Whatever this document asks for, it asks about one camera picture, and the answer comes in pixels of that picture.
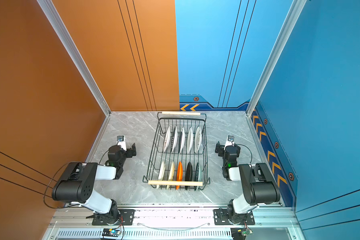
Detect cream plate with black flowers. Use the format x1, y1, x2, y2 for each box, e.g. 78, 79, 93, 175
158, 162, 166, 181

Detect black wire dish rack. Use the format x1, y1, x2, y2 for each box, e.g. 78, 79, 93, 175
143, 112, 211, 191

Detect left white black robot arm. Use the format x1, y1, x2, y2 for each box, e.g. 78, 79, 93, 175
52, 144, 137, 226

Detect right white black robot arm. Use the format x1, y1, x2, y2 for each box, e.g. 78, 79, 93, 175
215, 142, 281, 225

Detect white patterned plate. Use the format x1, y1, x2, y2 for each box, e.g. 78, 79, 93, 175
179, 127, 185, 154
171, 126, 178, 153
195, 126, 202, 153
187, 127, 194, 154
163, 127, 171, 152

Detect grey green plate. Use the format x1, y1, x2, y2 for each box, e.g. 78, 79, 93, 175
195, 163, 202, 182

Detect orange plate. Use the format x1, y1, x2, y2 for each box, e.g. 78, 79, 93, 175
176, 162, 183, 182

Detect left circuit board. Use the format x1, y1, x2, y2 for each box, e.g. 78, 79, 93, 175
102, 228, 123, 240

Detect circuit board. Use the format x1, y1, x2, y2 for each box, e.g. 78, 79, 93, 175
102, 228, 123, 240
231, 229, 253, 240

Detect right circuit board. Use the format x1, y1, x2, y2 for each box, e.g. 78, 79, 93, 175
231, 229, 253, 240

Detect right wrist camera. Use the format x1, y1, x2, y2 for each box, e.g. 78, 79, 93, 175
224, 135, 235, 150

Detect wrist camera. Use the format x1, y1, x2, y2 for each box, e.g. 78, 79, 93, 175
117, 135, 127, 151
224, 135, 235, 150

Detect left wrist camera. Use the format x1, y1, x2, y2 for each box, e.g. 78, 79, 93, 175
117, 135, 127, 151

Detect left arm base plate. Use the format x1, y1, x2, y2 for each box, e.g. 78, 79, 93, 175
92, 209, 136, 227

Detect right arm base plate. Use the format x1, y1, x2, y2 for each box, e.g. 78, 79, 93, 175
213, 208, 256, 226

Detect aluminium mounting rail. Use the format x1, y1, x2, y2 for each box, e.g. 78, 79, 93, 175
42, 204, 305, 240

